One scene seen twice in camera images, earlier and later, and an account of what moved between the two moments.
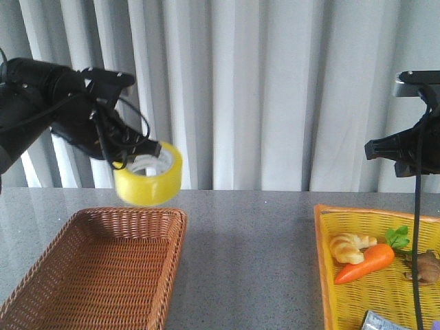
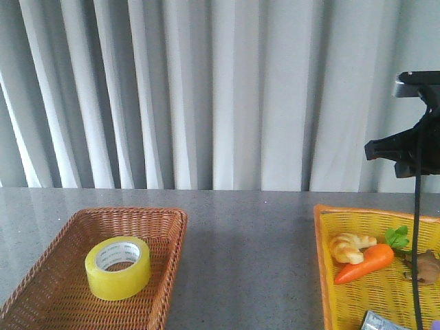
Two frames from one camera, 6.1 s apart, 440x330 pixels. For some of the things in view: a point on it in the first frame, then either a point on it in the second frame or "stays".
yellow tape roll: x=152 y=190 -> x=122 y=284
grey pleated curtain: x=254 y=95 stays
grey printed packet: x=374 y=321 stays
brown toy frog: x=428 y=265 stays
